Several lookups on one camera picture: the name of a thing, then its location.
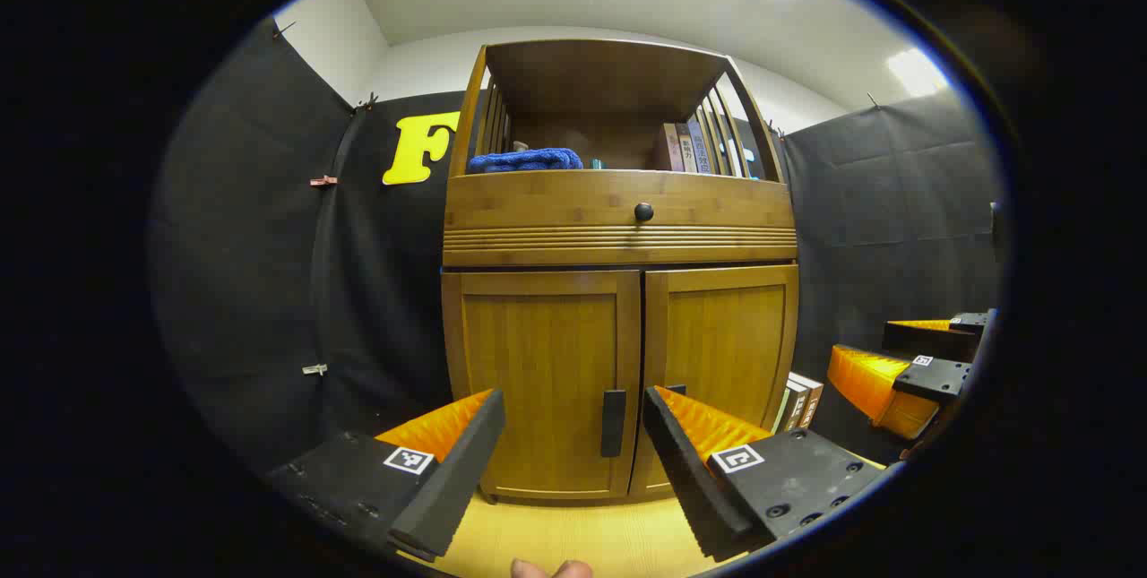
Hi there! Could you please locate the ceiling light panel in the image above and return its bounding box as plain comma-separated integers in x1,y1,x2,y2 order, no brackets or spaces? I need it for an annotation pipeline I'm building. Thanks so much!
887,47,949,98

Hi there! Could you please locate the blue folded towel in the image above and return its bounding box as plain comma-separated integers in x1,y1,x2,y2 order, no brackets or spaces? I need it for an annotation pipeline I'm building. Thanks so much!
466,148,584,174

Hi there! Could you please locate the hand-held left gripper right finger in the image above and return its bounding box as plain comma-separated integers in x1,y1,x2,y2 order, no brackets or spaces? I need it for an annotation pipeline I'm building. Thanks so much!
642,384,897,563

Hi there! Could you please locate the brown spine book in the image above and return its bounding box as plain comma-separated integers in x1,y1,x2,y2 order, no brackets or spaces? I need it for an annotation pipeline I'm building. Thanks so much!
790,372,824,430

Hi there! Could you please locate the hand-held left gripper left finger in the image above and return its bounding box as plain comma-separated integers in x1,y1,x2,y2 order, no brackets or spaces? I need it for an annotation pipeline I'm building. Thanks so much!
266,388,507,561

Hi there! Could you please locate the white dark spine book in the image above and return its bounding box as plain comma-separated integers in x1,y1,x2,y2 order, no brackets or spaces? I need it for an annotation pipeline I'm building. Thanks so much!
784,378,811,432

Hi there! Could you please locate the wooden double-door shoe cabinet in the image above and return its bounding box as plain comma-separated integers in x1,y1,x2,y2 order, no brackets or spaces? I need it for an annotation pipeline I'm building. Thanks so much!
441,39,800,507

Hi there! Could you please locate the black backdrop cloth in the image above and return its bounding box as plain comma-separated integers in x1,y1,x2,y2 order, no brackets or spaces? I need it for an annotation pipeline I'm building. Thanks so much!
148,18,1003,476

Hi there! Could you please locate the wooden shoe cabinet door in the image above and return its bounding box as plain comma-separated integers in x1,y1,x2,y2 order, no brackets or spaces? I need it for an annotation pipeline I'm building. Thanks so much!
442,270,642,502
629,264,800,498

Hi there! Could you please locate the wooden drawer with black knob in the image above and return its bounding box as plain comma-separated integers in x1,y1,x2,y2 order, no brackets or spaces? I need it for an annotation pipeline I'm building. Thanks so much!
443,169,798,267

